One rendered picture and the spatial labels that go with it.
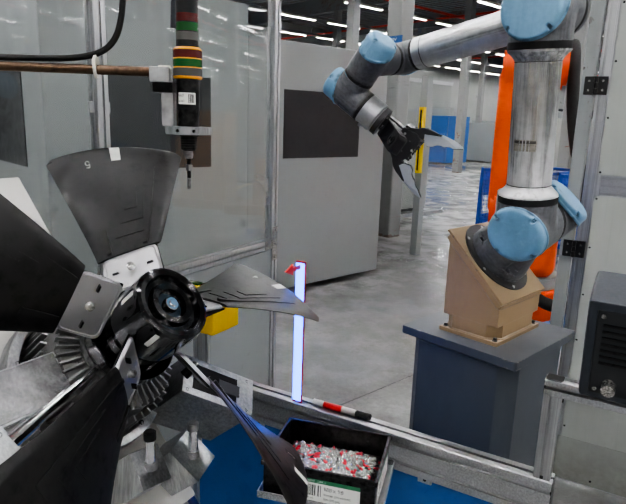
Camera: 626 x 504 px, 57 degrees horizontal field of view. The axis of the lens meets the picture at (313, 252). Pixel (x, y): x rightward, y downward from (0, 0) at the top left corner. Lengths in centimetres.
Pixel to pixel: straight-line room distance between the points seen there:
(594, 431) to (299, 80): 341
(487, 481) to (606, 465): 161
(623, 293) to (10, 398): 92
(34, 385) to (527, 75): 98
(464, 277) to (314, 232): 382
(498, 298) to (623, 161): 123
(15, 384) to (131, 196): 35
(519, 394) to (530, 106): 63
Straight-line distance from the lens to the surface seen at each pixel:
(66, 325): 89
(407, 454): 128
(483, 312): 140
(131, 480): 99
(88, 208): 104
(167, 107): 93
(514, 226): 121
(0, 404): 89
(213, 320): 139
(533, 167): 120
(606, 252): 253
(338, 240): 538
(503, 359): 134
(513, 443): 147
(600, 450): 280
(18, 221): 84
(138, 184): 104
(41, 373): 93
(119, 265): 97
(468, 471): 125
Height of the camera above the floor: 149
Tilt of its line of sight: 13 degrees down
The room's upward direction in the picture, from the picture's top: 2 degrees clockwise
